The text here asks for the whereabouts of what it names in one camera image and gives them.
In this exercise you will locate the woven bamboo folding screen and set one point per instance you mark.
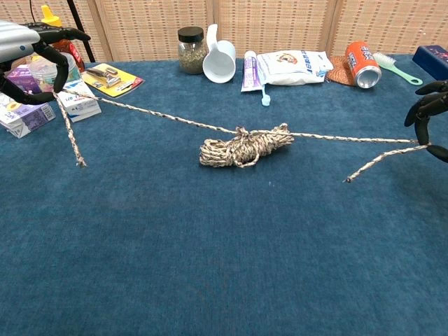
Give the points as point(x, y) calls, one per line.
point(280, 24)

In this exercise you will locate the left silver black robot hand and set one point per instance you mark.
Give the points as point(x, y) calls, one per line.
point(14, 42)

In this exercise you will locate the purple white toothpaste tube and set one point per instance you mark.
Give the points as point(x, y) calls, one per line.
point(250, 71)

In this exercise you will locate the white blue milk carton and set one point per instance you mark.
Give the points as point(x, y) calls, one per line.
point(82, 108)

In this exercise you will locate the black-lidded glass jar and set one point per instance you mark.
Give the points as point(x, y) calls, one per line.
point(192, 54)

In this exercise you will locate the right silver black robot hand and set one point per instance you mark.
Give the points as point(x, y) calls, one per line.
point(421, 129)

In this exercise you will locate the yellow razor blister pack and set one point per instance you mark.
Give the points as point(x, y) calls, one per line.
point(115, 82)

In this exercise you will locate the brown woven coaster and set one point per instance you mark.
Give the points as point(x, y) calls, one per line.
point(341, 71)

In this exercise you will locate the white printed bag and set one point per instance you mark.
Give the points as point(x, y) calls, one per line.
point(294, 68)

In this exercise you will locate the light blue toothbrush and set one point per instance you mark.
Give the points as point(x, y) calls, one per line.
point(266, 99)

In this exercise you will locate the blue table cloth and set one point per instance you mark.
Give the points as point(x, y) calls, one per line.
point(140, 227)

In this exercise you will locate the purple white drink carton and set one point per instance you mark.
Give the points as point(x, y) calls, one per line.
point(28, 119)

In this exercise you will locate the orange soda can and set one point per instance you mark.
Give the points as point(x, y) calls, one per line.
point(360, 61)

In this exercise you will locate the small purple carton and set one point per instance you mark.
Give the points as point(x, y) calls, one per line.
point(24, 77)

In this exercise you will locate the dark blue gift box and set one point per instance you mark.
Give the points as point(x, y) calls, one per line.
point(432, 59)

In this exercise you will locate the honey squeeze bottle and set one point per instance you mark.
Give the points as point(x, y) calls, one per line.
point(49, 19)

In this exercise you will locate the mint green brush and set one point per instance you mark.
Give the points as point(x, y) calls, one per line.
point(385, 59)

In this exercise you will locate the clear plastic jar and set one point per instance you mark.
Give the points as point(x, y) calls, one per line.
point(42, 70)

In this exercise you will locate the black stand pole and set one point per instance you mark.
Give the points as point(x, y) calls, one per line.
point(75, 14)

